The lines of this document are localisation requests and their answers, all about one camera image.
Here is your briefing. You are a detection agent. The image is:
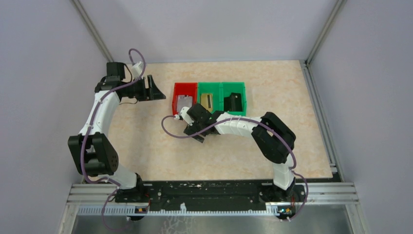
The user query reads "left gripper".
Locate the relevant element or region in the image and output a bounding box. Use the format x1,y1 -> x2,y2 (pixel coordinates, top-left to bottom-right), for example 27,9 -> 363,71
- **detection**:
123,74 -> 166,101

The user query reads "sage green card holder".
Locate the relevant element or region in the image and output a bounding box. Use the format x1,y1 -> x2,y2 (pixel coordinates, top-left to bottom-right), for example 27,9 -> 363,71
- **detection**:
176,95 -> 193,112

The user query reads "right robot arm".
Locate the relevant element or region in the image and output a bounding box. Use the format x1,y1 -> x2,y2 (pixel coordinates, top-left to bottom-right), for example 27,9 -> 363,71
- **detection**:
177,104 -> 297,201

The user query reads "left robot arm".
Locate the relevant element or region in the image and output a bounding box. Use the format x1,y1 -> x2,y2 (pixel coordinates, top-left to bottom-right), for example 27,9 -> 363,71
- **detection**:
68,61 -> 166,202

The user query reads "tan card holder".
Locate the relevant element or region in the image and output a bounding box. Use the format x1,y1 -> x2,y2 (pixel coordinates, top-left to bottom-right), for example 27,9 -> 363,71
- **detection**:
200,93 -> 213,113

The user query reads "black card holder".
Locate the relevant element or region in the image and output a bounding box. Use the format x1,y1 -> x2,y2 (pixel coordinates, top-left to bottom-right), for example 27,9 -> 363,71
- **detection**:
224,93 -> 243,112

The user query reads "red plastic bin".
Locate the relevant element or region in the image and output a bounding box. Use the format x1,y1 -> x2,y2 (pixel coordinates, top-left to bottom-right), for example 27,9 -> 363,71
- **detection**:
171,82 -> 198,115

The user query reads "middle green plastic bin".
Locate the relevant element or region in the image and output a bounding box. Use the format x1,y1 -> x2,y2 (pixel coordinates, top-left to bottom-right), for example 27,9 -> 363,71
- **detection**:
197,82 -> 224,113

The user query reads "green plastic bin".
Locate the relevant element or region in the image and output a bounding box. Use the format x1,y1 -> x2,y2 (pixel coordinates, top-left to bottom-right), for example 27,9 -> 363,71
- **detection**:
222,82 -> 247,116
197,82 -> 224,113

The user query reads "right green plastic bin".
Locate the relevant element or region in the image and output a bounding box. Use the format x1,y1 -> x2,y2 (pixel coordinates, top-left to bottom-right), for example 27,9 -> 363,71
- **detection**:
222,82 -> 247,116

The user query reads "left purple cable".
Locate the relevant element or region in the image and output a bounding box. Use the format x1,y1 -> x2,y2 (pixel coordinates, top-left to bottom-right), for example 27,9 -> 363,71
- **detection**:
80,48 -> 147,232

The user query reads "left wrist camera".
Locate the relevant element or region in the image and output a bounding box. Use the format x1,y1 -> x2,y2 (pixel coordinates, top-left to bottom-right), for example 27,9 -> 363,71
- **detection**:
131,61 -> 144,79

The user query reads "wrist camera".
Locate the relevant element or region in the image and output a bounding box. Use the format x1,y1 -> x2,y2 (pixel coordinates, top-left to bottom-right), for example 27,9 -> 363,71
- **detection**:
179,107 -> 194,126
131,61 -> 144,79

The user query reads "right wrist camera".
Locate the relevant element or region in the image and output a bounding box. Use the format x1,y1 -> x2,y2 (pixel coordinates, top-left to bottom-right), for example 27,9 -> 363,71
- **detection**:
179,107 -> 194,126

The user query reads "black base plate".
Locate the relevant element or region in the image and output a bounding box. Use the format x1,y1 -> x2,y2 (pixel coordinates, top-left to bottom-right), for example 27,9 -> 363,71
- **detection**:
114,180 -> 306,212

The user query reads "aluminium frame rail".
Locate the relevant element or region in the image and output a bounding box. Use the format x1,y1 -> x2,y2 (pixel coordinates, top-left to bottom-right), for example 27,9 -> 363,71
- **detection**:
66,182 -> 359,205

